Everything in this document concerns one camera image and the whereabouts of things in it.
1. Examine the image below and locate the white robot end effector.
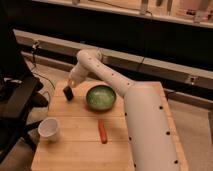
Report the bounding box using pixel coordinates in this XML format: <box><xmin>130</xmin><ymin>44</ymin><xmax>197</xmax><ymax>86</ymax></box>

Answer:
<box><xmin>68</xmin><ymin>63</ymin><xmax>89</xmax><ymax>88</ymax></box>

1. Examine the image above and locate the black eraser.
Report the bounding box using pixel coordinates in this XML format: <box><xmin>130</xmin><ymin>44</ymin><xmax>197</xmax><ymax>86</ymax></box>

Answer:
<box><xmin>63</xmin><ymin>86</ymin><xmax>74</xmax><ymax>101</ymax></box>

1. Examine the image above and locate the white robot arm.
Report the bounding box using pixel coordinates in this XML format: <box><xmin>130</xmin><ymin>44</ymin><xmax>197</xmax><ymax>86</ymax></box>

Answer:
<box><xmin>68</xmin><ymin>49</ymin><xmax>180</xmax><ymax>171</ymax></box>

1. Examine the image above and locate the green bowl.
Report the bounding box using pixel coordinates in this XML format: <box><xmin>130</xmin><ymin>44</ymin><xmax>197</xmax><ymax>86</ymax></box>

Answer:
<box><xmin>86</xmin><ymin>85</ymin><xmax>117</xmax><ymax>111</ymax></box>

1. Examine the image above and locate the orange carrot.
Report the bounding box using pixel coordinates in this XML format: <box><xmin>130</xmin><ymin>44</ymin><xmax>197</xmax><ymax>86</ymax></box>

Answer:
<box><xmin>98</xmin><ymin>120</ymin><xmax>108</xmax><ymax>144</ymax></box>

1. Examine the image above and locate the black chair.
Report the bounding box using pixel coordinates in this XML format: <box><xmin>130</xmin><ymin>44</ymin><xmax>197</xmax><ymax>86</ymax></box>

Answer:
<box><xmin>0</xmin><ymin>26</ymin><xmax>48</xmax><ymax>164</ymax></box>

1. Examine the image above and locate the white paper cup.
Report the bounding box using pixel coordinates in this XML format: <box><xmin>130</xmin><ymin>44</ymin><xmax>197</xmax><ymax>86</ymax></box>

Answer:
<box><xmin>38</xmin><ymin>117</ymin><xmax>60</xmax><ymax>142</ymax></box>

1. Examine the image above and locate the black cable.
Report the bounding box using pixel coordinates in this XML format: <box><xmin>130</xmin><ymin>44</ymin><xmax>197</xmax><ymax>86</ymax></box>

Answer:
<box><xmin>31</xmin><ymin>41</ymin><xmax>57</xmax><ymax>90</ymax></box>

